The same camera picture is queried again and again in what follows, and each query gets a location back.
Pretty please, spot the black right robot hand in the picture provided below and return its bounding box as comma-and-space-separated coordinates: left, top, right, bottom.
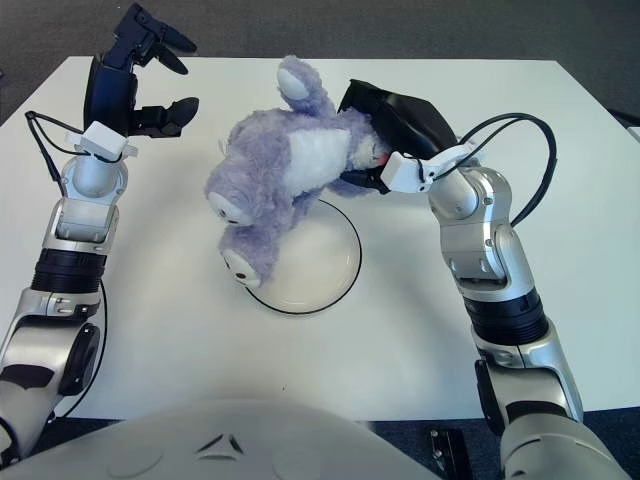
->
337, 78, 459, 196

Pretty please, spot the purple plush bunny doll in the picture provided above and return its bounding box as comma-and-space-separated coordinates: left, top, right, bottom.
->
203, 54, 396, 289

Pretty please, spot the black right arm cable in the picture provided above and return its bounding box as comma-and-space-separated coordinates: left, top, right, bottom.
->
457, 113, 559, 226

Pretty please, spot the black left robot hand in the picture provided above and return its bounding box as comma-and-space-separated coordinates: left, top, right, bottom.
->
82, 2, 200, 139

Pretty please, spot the black metal bracket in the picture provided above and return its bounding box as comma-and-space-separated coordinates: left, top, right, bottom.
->
428, 427, 471, 480

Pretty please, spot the grey robot torso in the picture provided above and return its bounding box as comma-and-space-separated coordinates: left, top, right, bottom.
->
9, 399, 441, 480

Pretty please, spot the white plate black rim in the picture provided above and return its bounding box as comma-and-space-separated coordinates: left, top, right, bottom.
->
244, 197, 362, 316

